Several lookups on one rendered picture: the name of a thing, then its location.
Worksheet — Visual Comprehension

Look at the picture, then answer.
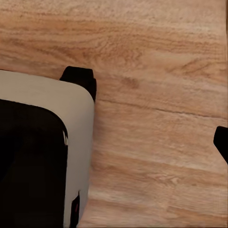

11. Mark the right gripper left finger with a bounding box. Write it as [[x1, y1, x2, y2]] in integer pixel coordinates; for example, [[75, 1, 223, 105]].
[[0, 126, 24, 183]]

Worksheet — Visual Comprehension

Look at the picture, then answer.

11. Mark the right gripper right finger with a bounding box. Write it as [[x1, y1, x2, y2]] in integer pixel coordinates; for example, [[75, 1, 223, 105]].
[[213, 126, 228, 164]]

